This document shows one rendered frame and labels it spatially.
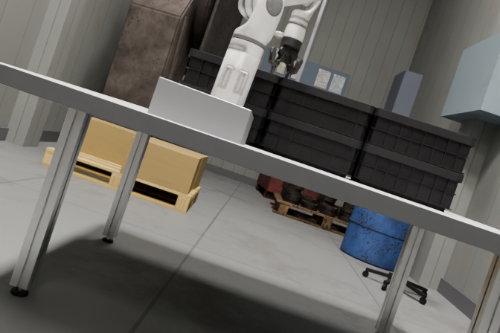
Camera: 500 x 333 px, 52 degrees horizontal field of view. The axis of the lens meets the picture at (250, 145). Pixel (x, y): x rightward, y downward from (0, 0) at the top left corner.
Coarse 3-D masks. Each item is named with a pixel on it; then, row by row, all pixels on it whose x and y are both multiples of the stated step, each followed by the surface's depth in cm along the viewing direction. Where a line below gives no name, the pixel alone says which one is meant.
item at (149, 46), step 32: (160, 0) 551; (192, 0) 551; (224, 0) 554; (128, 32) 552; (160, 32) 543; (192, 32) 575; (224, 32) 584; (128, 64) 551; (160, 64) 542; (128, 96) 550; (128, 128) 549
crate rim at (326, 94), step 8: (280, 80) 156; (288, 80) 155; (296, 88) 154; (304, 88) 154; (312, 88) 154; (320, 96) 153; (328, 96) 153; (336, 96) 153; (344, 104) 152; (352, 104) 152; (360, 104) 152; (368, 104) 151; (368, 112) 151
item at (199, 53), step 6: (192, 48) 160; (192, 54) 159; (198, 54) 159; (204, 54) 159; (210, 54) 158; (210, 60) 158; (216, 60) 158; (222, 60) 158; (258, 72) 156; (264, 72) 156; (264, 78) 156; (270, 78) 156; (276, 78) 156
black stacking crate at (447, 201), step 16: (368, 144) 151; (368, 160) 152; (384, 160) 151; (400, 160) 149; (416, 160) 149; (352, 176) 156; (368, 176) 152; (384, 176) 151; (400, 176) 150; (416, 176) 150; (432, 176) 149; (448, 176) 147; (400, 192) 149; (416, 192) 150; (432, 192) 149; (448, 192) 148; (432, 208) 149; (448, 208) 147
